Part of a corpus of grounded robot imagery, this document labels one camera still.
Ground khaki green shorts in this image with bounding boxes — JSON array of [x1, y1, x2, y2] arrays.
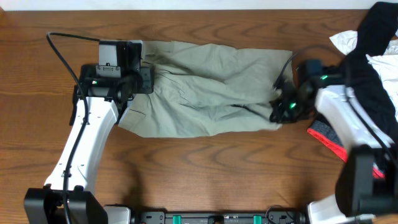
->
[[119, 41, 292, 138]]

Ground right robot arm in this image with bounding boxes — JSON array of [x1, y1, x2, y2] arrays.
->
[[270, 72, 397, 223]]

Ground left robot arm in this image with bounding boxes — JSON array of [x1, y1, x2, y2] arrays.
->
[[24, 40, 154, 223]]

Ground grey red trimmed garment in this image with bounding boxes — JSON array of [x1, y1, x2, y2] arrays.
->
[[307, 114, 386, 180]]

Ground black folded garment left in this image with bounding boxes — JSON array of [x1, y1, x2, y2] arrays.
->
[[69, 63, 96, 126]]

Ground white garment right pile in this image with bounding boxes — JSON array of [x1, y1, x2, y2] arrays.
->
[[330, 30, 398, 119]]

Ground black garment right pile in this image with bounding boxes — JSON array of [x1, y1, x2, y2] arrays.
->
[[341, 2, 397, 142]]

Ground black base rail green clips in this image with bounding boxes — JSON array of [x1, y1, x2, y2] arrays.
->
[[137, 208, 308, 224]]

